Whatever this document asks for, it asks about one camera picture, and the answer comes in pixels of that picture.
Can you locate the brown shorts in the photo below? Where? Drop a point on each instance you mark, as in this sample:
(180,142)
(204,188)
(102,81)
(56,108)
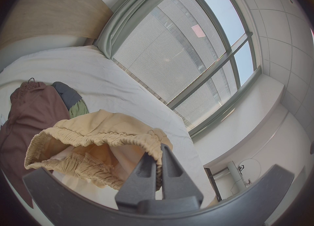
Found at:
(32,112)

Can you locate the window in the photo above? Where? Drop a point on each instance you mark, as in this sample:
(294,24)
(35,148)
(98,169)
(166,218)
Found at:
(159,48)

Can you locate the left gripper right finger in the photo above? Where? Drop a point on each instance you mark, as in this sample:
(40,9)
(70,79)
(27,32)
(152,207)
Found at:
(176,185)

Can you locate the green garment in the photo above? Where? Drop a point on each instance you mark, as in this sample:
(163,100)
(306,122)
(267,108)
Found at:
(78,110)

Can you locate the grey-green curtain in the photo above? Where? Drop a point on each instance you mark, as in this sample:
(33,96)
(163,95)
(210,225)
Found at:
(115,31)

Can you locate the bed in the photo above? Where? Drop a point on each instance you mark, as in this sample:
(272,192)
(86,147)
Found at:
(98,73)

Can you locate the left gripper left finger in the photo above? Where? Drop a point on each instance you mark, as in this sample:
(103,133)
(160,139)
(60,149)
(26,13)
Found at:
(141,185)

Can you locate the black garment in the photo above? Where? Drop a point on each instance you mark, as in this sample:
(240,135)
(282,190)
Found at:
(66,92)

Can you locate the tan shorts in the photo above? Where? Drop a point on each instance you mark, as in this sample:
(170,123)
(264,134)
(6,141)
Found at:
(110,124)

